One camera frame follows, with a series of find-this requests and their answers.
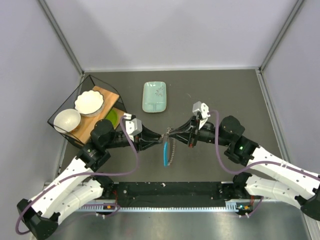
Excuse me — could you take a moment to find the white round bowl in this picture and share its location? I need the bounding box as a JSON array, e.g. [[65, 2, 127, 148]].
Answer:
[[53, 108, 81, 134]]

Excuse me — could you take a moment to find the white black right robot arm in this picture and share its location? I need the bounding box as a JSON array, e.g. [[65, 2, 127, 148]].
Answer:
[[168, 115, 320, 221]]

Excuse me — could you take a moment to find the aluminium frame post right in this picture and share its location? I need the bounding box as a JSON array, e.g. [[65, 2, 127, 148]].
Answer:
[[259, 0, 305, 74]]

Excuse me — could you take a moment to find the aluminium frame post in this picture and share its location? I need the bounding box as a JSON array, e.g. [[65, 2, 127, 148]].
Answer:
[[37, 0, 84, 76], [259, 0, 305, 74]]

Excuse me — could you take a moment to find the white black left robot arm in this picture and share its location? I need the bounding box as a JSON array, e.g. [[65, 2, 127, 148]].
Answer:
[[15, 113, 163, 240]]

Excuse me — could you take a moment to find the white fluted bowl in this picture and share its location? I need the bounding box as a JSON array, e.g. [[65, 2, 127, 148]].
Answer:
[[74, 90, 105, 117]]

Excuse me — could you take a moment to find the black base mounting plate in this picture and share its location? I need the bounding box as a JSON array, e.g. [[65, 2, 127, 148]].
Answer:
[[112, 181, 251, 201]]

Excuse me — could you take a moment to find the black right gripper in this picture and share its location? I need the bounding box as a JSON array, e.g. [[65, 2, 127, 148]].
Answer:
[[168, 115, 231, 148]]

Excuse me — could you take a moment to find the light blue rectangular tray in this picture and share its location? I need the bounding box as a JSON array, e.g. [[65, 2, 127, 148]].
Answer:
[[142, 81, 167, 113]]

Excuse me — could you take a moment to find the wooden shelf board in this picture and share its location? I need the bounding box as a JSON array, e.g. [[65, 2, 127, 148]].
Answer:
[[68, 86, 120, 148]]

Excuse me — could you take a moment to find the aluminium frame post left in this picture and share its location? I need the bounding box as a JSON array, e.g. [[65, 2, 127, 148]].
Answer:
[[37, 0, 84, 76]]

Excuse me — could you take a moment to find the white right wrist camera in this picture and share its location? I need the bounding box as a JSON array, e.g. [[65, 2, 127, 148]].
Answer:
[[192, 101, 211, 130]]

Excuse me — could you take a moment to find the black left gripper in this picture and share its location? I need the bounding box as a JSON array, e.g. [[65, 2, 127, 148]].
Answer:
[[104, 123, 162, 153]]

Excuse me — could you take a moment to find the grey slotted cable duct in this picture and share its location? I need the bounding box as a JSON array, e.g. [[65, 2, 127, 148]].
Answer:
[[79, 200, 253, 213]]

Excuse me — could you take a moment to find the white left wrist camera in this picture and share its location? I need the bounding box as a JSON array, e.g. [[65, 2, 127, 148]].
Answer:
[[123, 113, 143, 140]]

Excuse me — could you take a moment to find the green plate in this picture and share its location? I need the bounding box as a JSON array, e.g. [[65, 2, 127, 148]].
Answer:
[[105, 108, 118, 129]]

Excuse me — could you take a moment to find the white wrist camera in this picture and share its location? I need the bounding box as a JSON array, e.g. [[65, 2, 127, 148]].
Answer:
[[123, 113, 143, 140], [192, 101, 211, 130]]

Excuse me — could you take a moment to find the black wire shelf rack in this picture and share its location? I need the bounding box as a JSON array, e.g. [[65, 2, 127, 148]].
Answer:
[[47, 75, 127, 149]]

